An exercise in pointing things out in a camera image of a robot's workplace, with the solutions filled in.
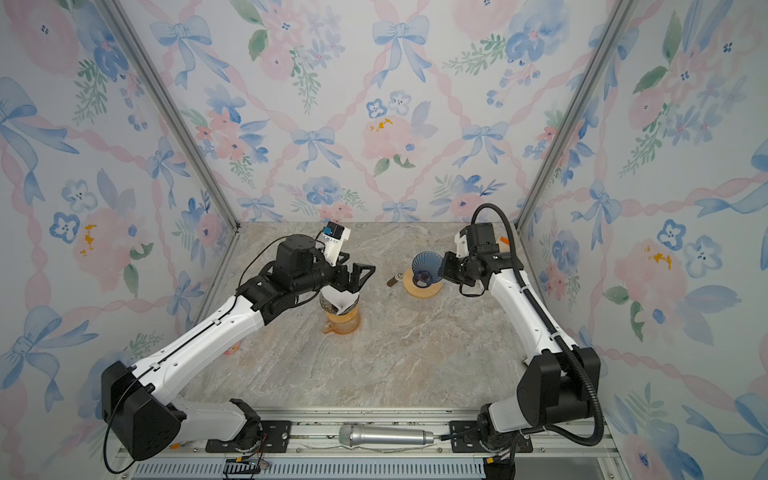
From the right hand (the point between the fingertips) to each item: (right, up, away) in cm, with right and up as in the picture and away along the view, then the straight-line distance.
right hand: (440, 267), depth 84 cm
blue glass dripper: (-4, -1, +2) cm, 5 cm away
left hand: (-21, +2, -11) cm, 24 cm away
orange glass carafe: (-27, -16, +1) cm, 31 cm away
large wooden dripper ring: (-6, -8, +4) cm, 10 cm away
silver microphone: (-20, -40, -12) cm, 46 cm away
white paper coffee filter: (-28, -10, +2) cm, 30 cm away
